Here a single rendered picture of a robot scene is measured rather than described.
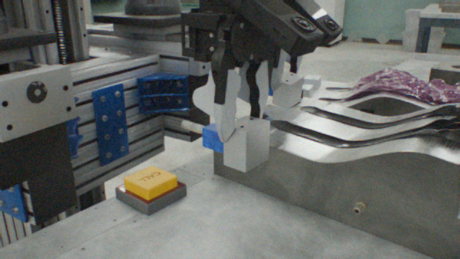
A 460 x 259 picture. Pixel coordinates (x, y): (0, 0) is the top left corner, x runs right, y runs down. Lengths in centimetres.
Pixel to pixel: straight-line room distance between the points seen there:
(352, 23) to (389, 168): 755
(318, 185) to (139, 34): 68
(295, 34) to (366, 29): 761
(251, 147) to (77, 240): 27
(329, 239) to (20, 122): 48
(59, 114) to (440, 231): 58
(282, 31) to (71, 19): 68
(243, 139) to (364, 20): 758
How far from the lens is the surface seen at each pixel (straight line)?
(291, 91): 78
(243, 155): 49
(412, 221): 57
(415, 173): 54
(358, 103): 91
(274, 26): 43
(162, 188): 63
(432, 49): 728
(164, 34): 104
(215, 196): 65
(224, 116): 47
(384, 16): 796
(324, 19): 71
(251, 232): 57
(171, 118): 108
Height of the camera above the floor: 113
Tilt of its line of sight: 21 degrees down
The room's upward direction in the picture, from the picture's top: straight up
